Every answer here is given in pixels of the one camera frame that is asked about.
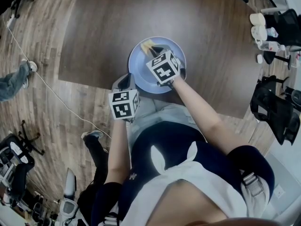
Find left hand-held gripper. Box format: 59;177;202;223
108;73;140;123

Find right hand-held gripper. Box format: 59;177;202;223
145;44;188;87

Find yellow sponge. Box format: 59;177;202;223
140;39;157;55

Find big blue plate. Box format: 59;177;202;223
128;36;187;94

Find person's left forearm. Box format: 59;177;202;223
103;119;132;186

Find person's right forearm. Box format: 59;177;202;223
171;75;250;155

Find light grey trousers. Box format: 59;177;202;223
128;97;207;148

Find navy and white shirt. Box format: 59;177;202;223
90;121;276;226

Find printed cream mug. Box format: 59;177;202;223
251;25;268;41

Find plain cream cup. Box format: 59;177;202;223
249;12;266;27

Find large clear water bottle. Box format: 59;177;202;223
257;40;285;52

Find black chair with patterned seat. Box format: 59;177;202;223
0;120;45;169

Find white floor cable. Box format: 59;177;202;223
2;13;112;139

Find grey buckle strap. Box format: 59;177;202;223
241;172;265;197
103;212;120;226

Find white wall socket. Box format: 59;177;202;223
274;186;286;199

